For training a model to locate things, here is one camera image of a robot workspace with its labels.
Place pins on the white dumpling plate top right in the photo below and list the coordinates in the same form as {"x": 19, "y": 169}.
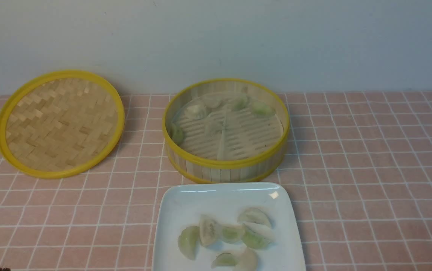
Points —
{"x": 254, "y": 215}

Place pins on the green dumpling plate bottom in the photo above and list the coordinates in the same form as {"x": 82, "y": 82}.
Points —
{"x": 224, "y": 259}

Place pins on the white dumpling back left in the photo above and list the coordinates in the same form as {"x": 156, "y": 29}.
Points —
{"x": 196, "y": 112}

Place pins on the white dumpling plate centre-left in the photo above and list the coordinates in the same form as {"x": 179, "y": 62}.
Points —
{"x": 209, "y": 230}

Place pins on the yellow-rimmed bamboo steamer lid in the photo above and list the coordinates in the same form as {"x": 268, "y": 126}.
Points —
{"x": 61, "y": 124}

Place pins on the white dumpling back centre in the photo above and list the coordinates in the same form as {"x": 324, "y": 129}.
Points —
{"x": 212, "y": 102}

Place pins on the white mesh steamer liner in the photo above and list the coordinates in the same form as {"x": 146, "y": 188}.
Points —
{"x": 225, "y": 135}

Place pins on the white dumpling plate bottom right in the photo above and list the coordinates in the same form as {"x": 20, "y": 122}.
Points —
{"x": 247, "y": 261}

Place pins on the green dumpling plate centre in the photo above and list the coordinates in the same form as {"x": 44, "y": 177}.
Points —
{"x": 230, "y": 234}

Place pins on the green dumpling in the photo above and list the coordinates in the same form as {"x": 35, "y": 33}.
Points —
{"x": 177, "y": 134}
{"x": 261, "y": 109}
{"x": 239, "y": 103}

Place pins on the white square plate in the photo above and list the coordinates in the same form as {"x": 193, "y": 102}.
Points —
{"x": 183, "y": 206}

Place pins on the white dumpling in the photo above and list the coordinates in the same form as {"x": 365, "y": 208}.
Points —
{"x": 196, "y": 112}
{"x": 212, "y": 102}

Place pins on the yellow-rimmed bamboo steamer basket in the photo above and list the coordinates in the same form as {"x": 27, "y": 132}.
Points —
{"x": 203, "y": 170}

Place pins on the green dumpling plate left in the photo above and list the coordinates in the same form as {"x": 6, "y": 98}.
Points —
{"x": 188, "y": 241}

